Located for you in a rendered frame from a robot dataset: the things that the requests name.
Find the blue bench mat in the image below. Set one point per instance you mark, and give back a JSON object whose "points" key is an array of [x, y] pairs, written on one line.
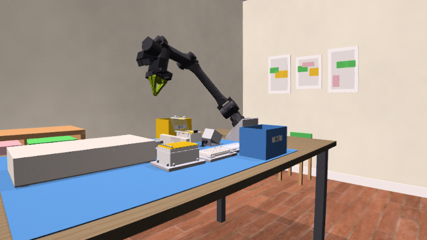
{"points": [[43, 209]]}

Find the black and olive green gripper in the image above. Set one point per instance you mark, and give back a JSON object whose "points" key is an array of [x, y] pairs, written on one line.
{"points": [[161, 77]]}

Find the yellow open-top bin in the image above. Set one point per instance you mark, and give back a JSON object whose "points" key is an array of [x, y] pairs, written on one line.
{"points": [[164, 126]]}

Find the blue open-top box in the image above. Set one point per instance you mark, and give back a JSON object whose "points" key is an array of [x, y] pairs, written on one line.
{"points": [[262, 141]]}

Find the white push-button box with green button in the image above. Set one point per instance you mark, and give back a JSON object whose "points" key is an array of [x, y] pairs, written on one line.
{"points": [[211, 137]]}

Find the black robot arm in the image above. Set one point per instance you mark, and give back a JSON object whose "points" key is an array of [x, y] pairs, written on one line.
{"points": [[155, 54]]}

